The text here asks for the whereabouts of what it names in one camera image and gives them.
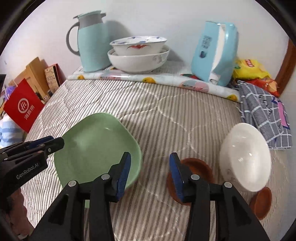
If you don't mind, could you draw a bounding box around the brown small bowl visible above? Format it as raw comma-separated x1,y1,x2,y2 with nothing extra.
249,187,272,220
166,158,215,206

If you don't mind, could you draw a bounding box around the green square plate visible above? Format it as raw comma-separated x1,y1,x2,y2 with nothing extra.
54,113,142,188

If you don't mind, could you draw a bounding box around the white floral bowl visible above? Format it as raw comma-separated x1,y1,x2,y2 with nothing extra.
219,123,271,192

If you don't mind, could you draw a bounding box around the person's left hand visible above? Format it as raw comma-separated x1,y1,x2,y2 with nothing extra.
5,188,34,237

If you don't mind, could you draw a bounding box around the red paper bag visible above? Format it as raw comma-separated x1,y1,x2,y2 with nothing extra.
4,79,45,133

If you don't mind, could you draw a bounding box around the patterned notebook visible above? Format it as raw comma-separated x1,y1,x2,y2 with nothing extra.
44,64,65,93

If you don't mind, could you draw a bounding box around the brown cardboard box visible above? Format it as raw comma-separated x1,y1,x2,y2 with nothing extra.
9,57,50,102

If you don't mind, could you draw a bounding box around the light blue thermos jug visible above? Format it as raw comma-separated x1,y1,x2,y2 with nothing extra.
66,11,111,72

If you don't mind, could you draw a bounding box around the grey checkered folded cloth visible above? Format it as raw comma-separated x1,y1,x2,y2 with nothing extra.
237,80,292,150

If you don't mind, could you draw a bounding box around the large white ceramic bowl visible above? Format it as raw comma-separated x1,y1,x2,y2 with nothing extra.
107,45,170,73

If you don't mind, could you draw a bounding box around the striped quilted table cover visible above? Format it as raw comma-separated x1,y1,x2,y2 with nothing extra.
21,78,290,241

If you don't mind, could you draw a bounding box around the blue patterned ceramic bowl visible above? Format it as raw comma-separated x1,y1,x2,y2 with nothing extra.
110,36,167,56

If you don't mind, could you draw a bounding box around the red chips bag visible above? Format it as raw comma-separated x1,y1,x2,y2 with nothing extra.
245,78,280,97

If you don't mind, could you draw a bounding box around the fruit print plastic sheet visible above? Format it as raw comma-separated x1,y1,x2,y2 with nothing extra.
67,61,240,102

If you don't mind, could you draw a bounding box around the yellow chips bag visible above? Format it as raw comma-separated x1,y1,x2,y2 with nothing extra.
232,59,271,80

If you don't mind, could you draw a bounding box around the light blue electric kettle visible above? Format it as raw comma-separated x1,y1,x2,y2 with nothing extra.
191,21,239,87

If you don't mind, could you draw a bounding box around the brown wooden door frame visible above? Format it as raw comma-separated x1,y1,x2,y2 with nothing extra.
275,39,296,95

